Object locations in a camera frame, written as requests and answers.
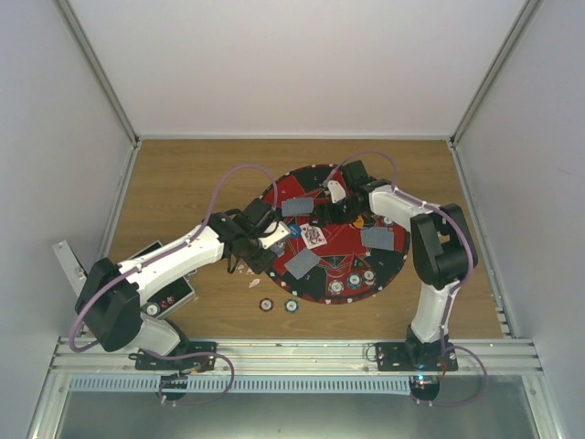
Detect orange big blind button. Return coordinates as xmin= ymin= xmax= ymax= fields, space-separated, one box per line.
xmin=352 ymin=216 xmax=365 ymax=230

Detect dealt blue playing card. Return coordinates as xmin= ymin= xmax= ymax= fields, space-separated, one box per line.
xmin=360 ymin=227 xmax=395 ymax=252

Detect face up queen card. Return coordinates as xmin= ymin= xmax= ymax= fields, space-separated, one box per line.
xmin=300 ymin=223 xmax=327 ymax=250

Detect blue small blind button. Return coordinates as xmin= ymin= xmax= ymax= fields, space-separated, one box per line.
xmin=288 ymin=223 xmax=302 ymax=239

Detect red black chip stack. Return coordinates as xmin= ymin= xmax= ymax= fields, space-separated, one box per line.
xmin=260 ymin=298 xmax=273 ymax=312

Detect red chips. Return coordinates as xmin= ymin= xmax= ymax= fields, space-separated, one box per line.
xmin=363 ymin=270 xmax=376 ymax=285

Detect teal blue chip stack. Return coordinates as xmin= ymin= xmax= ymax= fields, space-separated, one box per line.
xmin=284 ymin=299 xmax=299 ymax=313

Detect purple chips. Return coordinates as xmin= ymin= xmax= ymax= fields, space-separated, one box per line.
xmin=328 ymin=279 xmax=345 ymax=296

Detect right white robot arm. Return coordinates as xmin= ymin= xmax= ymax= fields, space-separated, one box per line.
xmin=314 ymin=160 xmax=478 ymax=370

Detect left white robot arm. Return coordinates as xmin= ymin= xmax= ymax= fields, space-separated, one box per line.
xmin=74 ymin=198 xmax=290 ymax=369

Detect white plastic wrap scraps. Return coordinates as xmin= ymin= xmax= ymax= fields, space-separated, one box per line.
xmin=234 ymin=262 xmax=261 ymax=289

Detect round red black poker mat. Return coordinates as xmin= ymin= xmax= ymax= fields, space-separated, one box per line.
xmin=261 ymin=165 xmax=410 ymax=305

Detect chip stack in case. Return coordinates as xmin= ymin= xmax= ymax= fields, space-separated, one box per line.
xmin=142 ymin=303 xmax=161 ymax=317

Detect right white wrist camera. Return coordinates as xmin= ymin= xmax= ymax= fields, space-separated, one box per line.
xmin=325 ymin=179 xmax=346 ymax=204

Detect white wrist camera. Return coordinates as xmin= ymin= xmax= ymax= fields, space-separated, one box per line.
xmin=259 ymin=221 xmax=291 ymax=249
xmin=325 ymin=179 xmax=346 ymax=204

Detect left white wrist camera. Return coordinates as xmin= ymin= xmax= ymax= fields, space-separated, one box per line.
xmin=259 ymin=221 xmax=291 ymax=249

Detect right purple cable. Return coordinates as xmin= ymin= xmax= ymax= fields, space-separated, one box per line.
xmin=321 ymin=149 xmax=488 ymax=408

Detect purple cable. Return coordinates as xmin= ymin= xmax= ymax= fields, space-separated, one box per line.
xmin=68 ymin=163 xmax=279 ymax=354
xmin=321 ymin=149 xmax=488 ymax=408

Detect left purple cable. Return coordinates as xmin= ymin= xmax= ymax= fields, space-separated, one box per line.
xmin=68 ymin=163 xmax=279 ymax=354

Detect slotted grey cable duct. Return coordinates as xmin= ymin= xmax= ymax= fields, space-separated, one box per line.
xmin=69 ymin=374 xmax=410 ymax=395

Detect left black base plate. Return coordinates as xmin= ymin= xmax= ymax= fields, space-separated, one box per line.
xmin=128 ymin=341 xmax=218 ymax=372

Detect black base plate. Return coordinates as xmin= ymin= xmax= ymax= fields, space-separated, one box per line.
xmin=128 ymin=341 xmax=218 ymax=372
xmin=366 ymin=341 xmax=459 ymax=372

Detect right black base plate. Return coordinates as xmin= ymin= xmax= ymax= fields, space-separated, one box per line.
xmin=366 ymin=341 xmax=459 ymax=372

